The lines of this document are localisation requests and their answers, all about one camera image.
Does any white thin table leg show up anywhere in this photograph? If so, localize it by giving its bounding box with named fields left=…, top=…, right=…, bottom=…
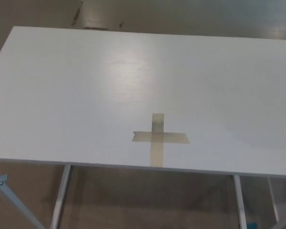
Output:
left=266, top=177, right=280, bottom=224

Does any vertical beige tape strip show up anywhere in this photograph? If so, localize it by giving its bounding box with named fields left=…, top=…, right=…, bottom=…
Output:
left=149, top=113, right=165, bottom=167

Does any white thick table leg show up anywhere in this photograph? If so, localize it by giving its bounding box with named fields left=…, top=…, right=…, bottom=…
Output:
left=233, top=175, right=249, bottom=229

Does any light blue metal frame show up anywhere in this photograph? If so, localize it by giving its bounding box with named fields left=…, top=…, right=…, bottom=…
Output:
left=0, top=167, right=47, bottom=229

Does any white slanted table leg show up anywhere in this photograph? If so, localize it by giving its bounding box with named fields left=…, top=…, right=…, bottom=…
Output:
left=50, top=164, right=72, bottom=229

